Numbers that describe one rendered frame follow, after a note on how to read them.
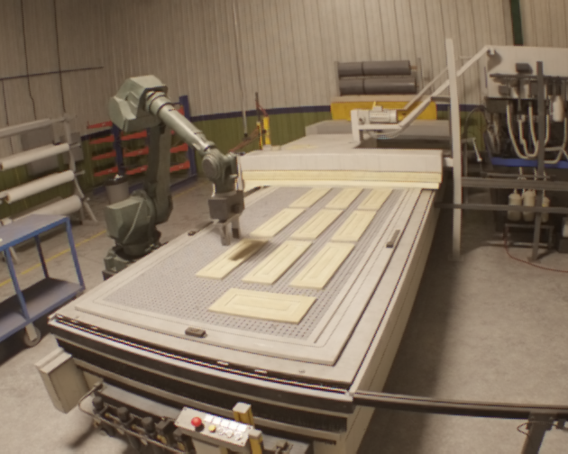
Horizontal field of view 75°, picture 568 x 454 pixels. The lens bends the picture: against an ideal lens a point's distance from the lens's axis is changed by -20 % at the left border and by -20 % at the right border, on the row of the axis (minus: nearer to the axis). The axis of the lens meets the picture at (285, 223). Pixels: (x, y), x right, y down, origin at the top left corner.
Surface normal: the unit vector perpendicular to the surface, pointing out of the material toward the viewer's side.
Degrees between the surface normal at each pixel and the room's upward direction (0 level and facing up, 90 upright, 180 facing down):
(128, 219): 90
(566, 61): 90
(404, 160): 90
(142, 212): 90
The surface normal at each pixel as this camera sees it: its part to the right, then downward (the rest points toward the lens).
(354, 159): -0.40, 0.32
